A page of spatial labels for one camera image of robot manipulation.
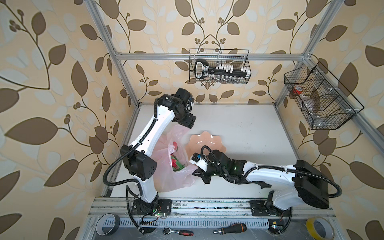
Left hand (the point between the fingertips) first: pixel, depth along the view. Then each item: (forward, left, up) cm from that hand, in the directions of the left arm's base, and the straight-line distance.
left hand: (187, 120), depth 79 cm
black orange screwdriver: (-44, -24, -23) cm, 56 cm away
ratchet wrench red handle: (-46, +7, -24) cm, 53 cm away
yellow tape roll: (-43, -65, -25) cm, 82 cm away
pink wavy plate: (0, -5, -22) cm, 23 cm away
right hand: (-24, -4, -14) cm, 28 cm away
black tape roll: (-45, +36, -25) cm, 63 cm away
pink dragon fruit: (-17, +6, -21) cm, 27 cm away
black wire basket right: (+6, -69, +10) cm, 70 cm away
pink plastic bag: (-28, +8, -12) cm, 31 cm away
